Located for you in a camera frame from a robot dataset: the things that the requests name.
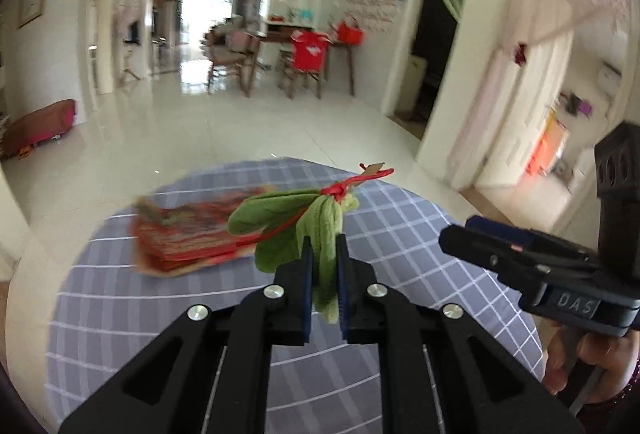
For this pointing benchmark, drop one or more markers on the white cabinet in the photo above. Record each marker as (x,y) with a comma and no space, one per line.
(412,84)

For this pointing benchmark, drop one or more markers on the grey checked tablecloth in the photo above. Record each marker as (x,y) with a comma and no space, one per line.
(125,314)

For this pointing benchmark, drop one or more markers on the teal tabletop item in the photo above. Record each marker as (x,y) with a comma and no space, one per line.
(303,16)

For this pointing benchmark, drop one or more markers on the red snack packet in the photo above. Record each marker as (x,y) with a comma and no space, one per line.
(190,234)

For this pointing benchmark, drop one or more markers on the person's right forearm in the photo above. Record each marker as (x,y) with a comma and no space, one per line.
(620,414)

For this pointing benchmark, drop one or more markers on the red door ornament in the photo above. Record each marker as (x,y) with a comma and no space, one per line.
(520,53)

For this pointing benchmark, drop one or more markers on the reddish brown cushion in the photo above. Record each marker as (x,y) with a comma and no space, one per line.
(40,126)

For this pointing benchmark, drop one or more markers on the person's right hand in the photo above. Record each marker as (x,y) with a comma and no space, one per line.
(555,356)

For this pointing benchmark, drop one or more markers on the white panel door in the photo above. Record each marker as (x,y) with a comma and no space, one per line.
(525,134)

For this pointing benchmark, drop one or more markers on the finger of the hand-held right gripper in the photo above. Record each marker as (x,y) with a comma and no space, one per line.
(480,249)
(520,234)

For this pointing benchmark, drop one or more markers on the wooden dining chair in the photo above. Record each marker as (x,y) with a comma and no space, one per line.
(227,59)
(300,81)

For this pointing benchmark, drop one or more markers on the red bag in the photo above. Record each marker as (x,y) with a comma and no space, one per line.
(350,34)

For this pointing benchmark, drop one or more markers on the green leafy vegetable bunch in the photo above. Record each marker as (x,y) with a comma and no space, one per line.
(325,219)

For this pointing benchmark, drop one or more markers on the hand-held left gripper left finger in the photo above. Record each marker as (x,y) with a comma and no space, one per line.
(306,279)

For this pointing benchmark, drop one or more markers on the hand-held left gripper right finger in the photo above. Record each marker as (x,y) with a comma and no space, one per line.
(341,284)

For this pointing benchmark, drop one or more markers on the framed wall picture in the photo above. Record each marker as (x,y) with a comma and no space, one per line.
(33,1)

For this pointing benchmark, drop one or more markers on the dark wooden dining table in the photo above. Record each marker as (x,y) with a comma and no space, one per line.
(345,64)

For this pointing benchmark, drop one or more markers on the red shirt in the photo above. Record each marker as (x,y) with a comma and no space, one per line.
(310,51)

